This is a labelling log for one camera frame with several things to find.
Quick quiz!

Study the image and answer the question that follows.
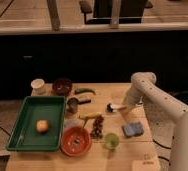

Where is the white paper cup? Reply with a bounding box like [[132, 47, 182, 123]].
[[31, 78, 45, 95]]

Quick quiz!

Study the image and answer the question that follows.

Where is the blue sponge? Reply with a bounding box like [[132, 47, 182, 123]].
[[122, 122, 144, 138]]

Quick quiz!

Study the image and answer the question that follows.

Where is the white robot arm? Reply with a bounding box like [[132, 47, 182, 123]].
[[123, 72, 188, 171]]

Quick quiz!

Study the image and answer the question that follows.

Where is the green plastic tray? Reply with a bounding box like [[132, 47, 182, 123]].
[[6, 96, 66, 152]]

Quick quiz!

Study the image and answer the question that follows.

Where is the green chili pepper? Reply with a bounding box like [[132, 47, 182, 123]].
[[74, 88, 96, 95]]

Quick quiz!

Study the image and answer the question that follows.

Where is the purple grape bunch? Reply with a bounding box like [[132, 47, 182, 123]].
[[90, 116, 104, 139]]

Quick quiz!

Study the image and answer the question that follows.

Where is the green plastic cup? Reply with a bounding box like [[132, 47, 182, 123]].
[[104, 133, 119, 150]]

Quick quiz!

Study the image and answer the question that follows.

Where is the dark red bowl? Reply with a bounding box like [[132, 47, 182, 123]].
[[52, 78, 72, 96]]

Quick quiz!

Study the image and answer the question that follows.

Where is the yellow apple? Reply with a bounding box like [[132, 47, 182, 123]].
[[36, 120, 49, 133]]

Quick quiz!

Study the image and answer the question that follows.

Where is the orange plastic bowl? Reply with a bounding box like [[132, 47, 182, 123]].
[[61, 126, 92, 157]]

